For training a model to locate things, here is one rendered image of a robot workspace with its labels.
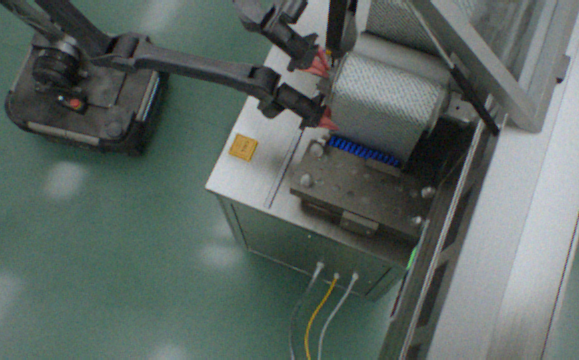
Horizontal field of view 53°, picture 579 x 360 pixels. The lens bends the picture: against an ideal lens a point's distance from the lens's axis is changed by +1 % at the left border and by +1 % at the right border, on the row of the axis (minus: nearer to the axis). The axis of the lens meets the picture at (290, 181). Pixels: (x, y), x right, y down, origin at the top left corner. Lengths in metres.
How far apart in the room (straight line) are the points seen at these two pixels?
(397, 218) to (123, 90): 1.53
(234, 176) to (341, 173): 0.34
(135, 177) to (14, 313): 0.78
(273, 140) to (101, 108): 1.11
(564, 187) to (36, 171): 2.33
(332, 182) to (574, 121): 0.63
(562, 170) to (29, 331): 2.22
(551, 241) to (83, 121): 2.02
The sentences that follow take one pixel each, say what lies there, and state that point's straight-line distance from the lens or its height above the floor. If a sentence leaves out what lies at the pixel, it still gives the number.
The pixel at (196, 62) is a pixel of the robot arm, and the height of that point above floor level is 1.22.
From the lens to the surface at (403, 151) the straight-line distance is 1.60.
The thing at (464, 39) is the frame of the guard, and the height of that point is 1.83.
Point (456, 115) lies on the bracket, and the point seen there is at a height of 1.29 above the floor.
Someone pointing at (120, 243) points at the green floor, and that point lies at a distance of 2.72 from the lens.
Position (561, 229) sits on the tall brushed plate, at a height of 1.44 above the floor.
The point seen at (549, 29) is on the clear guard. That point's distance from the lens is 1.12.
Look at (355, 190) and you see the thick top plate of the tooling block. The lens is 1.60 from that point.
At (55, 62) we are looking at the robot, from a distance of 2.66.
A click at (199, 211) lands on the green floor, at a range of 2.68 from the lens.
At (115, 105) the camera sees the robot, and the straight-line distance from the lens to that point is 2.64.
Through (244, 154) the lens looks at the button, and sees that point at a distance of 1.75.
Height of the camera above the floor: 2.55
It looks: 72 degrees down
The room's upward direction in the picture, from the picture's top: 1 degrees counter-clockwise
